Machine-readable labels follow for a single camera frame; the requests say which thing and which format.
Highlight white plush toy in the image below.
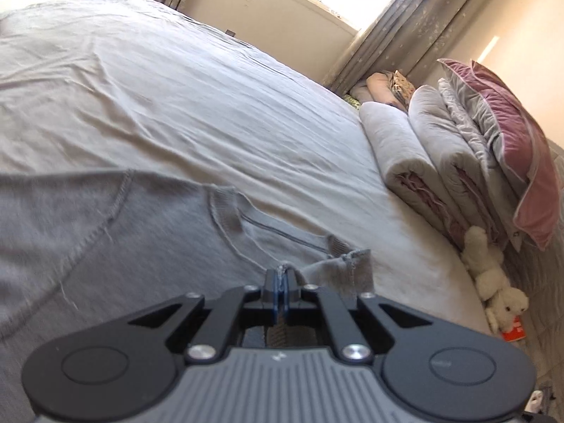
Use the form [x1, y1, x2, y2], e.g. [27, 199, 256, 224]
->
[461, 225, 529, 334]

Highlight grey bed sheet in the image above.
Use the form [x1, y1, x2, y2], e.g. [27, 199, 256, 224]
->
[1, 0, 489, 332]

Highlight lower folded grey quilt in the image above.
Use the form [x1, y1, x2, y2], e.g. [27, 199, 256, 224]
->
[360, 101, 468, 249]

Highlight folded grey quilt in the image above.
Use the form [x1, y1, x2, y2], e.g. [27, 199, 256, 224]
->
[408, 85, 517, 250]
[360, 101, 468, 249]

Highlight pink clothes by curtain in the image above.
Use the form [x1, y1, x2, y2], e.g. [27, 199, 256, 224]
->
[349, 71, 416, 112]

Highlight grey knit cat sweater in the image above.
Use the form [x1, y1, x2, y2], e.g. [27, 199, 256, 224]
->
[1, 171, 374, 422]

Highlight pile of white socks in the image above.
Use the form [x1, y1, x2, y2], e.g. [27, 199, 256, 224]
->
[525, 382, 556, 415]

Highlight pink velvet pillow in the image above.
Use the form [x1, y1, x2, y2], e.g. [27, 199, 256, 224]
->
[439, 58, 561, 250]

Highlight right grey curtain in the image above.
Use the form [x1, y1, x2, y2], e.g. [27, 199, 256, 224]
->
[321, 0, 489, 96]

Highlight orange red packet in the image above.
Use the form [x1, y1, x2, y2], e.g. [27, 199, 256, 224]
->
[502, 316, 527, 343]

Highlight grey quilted pillow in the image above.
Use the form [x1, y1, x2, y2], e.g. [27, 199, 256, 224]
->
[438, 78, 524, 250]

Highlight upper folded grey quilt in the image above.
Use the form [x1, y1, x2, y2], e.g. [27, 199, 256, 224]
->
[408, 85, 517, 250]

